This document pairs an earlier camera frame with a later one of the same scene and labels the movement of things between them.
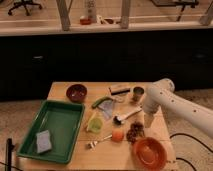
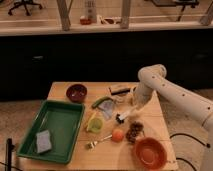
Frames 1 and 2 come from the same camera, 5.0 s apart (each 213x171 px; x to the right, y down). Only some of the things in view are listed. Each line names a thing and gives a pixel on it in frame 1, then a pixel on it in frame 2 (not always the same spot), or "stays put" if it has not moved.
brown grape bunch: (136, 130) stays put
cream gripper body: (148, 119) to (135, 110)
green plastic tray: (63, 121) stays put
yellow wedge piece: (90, 120) stays put
